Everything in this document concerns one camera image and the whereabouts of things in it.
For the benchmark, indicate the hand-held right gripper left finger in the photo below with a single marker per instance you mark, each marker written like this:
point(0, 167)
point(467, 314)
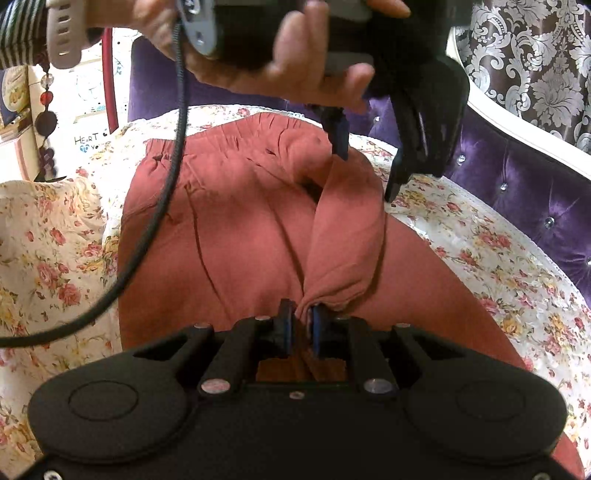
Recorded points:
point(288, 330)

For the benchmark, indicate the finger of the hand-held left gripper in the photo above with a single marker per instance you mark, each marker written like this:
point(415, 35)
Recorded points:
point(340, 138)
point(415, 147)

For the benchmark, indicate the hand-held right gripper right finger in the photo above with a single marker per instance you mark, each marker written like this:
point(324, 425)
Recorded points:
point(315, 330)

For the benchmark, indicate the terracotta red pants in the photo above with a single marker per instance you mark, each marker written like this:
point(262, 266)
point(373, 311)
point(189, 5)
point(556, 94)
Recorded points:
point(231, 221)

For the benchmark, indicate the person's left forearm striped sleeve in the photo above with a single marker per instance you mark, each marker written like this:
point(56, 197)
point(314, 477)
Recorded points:
point(21, 32)

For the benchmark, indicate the person's left hand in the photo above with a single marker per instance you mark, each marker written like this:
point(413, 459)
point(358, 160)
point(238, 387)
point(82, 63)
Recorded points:
point(258, 76)

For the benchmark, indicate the purple tufted headboard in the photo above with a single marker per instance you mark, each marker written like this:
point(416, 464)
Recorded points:
point(508, 175)

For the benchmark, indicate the white floral bedsheet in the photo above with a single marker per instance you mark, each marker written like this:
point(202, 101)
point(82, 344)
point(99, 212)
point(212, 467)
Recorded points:
point(485, 240)

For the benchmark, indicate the red strip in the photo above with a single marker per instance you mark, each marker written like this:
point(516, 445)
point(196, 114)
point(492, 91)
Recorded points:
point(111, 78)

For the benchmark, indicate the beige wrist watch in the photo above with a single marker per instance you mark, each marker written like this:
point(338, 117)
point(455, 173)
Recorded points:
point(64, 39)

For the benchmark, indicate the framed floral picture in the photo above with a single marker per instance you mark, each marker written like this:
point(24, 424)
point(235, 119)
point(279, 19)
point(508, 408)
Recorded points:
point(16, 94)

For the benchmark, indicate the cream floral blanket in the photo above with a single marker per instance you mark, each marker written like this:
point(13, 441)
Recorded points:
point(51, 258)

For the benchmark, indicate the white wall poster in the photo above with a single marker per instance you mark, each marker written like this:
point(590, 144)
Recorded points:
point(87, 97)

